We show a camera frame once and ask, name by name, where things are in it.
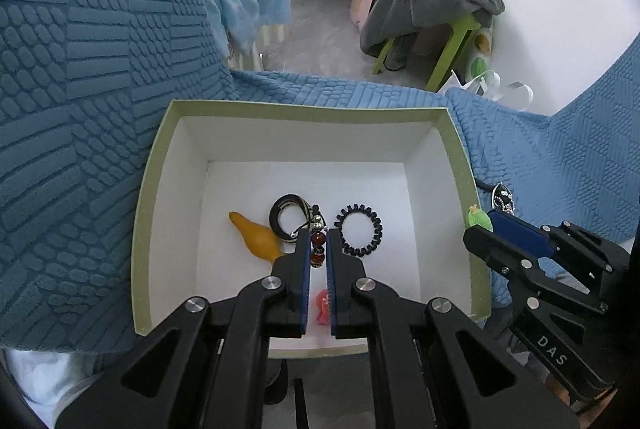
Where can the white tote bag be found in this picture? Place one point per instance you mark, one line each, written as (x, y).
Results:
(492, 81)

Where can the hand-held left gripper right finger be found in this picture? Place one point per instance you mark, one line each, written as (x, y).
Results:
(331, 299)

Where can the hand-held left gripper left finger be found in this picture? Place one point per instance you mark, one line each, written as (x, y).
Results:
(301, 289)

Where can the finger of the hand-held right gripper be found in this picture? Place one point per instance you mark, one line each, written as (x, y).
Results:
(500, 254)
(520, 229)

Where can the black patterned bangle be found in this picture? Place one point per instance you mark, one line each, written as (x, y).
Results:
(290, 198)

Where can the pink hair clip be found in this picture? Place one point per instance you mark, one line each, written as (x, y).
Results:
(321, 306)

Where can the white cardboard box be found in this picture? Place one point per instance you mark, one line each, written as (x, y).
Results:
(250, 144)

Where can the green stool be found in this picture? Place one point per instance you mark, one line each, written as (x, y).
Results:
(452, 44)

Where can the black hair stick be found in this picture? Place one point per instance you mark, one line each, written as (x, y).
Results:
(484, 184)

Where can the blue textured sofa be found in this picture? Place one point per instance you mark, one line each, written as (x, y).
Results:
(75, 109)

